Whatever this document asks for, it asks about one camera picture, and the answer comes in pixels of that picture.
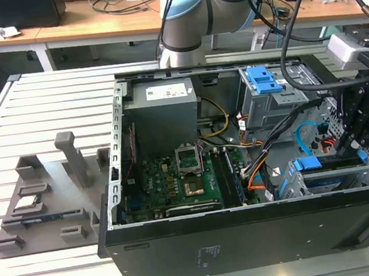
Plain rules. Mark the black computer tower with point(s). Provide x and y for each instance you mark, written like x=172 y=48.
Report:
x=6 y=11

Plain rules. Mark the grey parts rack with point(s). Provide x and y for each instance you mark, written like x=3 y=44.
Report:
x=55 y=199

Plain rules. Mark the metal disk bay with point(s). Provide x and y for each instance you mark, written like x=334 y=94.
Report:
x=288 y=184

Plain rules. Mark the crumpled white paper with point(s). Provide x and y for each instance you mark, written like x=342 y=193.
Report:
x=2 y=30

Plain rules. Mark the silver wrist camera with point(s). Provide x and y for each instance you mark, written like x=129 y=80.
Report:
x=344 y=50

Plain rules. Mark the CPU socket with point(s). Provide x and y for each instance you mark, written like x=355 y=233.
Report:
x=193 y=188

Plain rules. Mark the short wooden desk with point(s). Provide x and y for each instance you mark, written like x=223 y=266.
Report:
x=26 y=36

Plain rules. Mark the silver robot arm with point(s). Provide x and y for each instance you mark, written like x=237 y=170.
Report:
x=219 y=7

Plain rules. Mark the grey optical drive cage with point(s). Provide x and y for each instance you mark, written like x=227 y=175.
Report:
x=268 y=108

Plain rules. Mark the hard disk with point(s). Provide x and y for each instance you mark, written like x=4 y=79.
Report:
x=307 y=164

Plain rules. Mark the black open PC case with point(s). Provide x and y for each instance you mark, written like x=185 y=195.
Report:
x=249 y=237

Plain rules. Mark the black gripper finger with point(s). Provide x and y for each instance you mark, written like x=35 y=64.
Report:
x=345 y=116
x=365 y=114

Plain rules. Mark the installed RAM stick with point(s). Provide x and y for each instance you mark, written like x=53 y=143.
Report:
x=236 y=178

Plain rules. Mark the green motherboard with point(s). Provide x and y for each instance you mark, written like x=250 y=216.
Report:
x=156 y=181

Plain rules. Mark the black case fan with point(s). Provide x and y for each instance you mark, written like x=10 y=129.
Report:
x=127 y=144

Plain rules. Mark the thin metal locking lever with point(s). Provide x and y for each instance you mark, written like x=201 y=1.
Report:
x=201 y=157

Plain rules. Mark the long wooden desk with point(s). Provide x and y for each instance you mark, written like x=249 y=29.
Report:
x=108 y=23

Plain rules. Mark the grey power supply unit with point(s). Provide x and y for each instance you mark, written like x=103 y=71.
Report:
x=162 y=120

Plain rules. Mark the blue plastic latch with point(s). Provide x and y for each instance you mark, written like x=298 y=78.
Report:
x=261 y=81

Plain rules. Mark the RAM stick with blue label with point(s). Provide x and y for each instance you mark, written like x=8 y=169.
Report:
x=44 y=220

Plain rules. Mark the pale green bin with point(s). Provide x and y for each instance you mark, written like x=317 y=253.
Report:
x=329 y=33

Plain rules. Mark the silver CPU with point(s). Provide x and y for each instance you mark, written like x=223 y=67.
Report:
x=25 y=203

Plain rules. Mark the white power strip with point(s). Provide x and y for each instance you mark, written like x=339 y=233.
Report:
x=257 y=41

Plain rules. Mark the black graphics card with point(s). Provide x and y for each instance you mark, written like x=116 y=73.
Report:
x=192 y=209

